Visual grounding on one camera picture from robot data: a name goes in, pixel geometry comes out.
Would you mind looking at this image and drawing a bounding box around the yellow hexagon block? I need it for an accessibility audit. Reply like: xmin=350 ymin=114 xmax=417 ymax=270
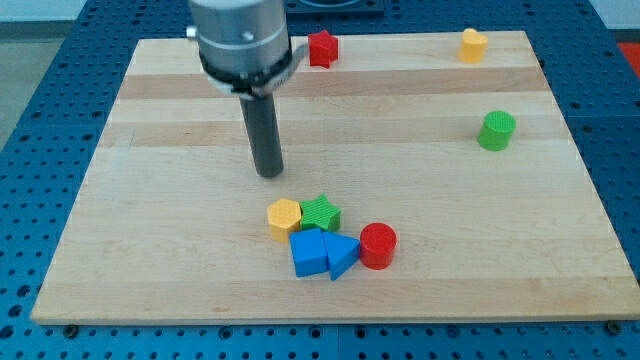
xmin=267 ymin=198 xmax=302 ymax=243

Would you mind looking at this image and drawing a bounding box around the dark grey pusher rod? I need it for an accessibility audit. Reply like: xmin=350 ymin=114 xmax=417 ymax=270
xmin=240 ymin=95 xmax=284 ymax=178

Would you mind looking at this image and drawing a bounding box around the yellow heart block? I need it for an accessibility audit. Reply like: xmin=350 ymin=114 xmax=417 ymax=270
xmin=458 ymin=28 xmax=489 ymax=64

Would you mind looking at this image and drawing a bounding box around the blue cube block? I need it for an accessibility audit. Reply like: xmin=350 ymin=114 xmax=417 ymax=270
xmin=289 ymin=228 xmax=328 ymax=277

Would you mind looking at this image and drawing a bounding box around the green cylinder block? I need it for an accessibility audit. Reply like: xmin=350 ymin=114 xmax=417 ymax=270
xmin=477 ymin=110 xmax=516 ymax=151

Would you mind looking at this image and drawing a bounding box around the blue triangle block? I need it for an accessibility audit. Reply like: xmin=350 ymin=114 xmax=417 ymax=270
xmin=323 ymin=232 xmax=360 ymax=281

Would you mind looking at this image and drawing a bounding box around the red star block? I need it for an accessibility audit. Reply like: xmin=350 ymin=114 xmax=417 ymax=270
xmin=307 ymin=30 xmax=339 ymax=68

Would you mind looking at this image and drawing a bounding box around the wooden board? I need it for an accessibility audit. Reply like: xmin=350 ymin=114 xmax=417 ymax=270
xmin=31 ymin=31 xmax=639 ymax=326

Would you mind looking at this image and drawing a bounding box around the red cylinder block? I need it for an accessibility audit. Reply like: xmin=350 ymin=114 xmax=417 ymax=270
xmin=360 ymin=222 xmax=397 ymax=270

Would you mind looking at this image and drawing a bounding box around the green star block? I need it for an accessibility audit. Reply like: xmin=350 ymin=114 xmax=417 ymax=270
xmin=300 ymin=194 xmax=342 ymax=232

